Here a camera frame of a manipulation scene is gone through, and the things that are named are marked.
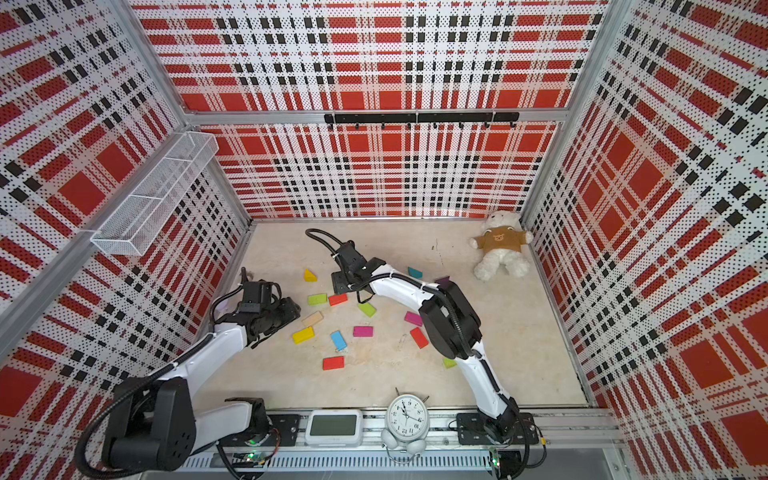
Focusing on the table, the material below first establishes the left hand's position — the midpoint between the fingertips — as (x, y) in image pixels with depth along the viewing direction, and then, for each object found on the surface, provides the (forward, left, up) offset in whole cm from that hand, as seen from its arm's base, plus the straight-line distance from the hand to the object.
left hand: (299, 310), depth 90 cm
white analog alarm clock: (-29, -33, -1) cm, 44 cm away
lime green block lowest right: (-15, -45, -3) cm, 48 cm away
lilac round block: (-9, +10, +21) cm, 25 cm away
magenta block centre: (-4, -20, -5) cm, 21 cm away
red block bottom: (-13, -10, -8) cm, 19 cm away
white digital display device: (-31, -15, 0) cm, 35 cm away
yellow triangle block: (+16, +1, -5) cm, 17 cm away
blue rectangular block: (-7, -12, -5) cm, 15 cm away
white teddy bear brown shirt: (+26, -67, +2) cm, 72 cm away
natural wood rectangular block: (0, -3, -5) cm, 6 cm away
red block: (+7, -10, -5) cm, 13 cm away
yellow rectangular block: (-6, -1, -5) cm, 8 cm away
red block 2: (-6, -37, -6) cm, 38 cm away
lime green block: (+7, -3, -6) cm, 10 cm away
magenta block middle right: (0, -35, -5) cm, 36 cm away
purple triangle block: (+13, -46, -4) cm, 48 cm away
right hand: (+9, -14, +2) cm, 17 cm away
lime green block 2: (+3, -20, -5) cm, 21 cm away
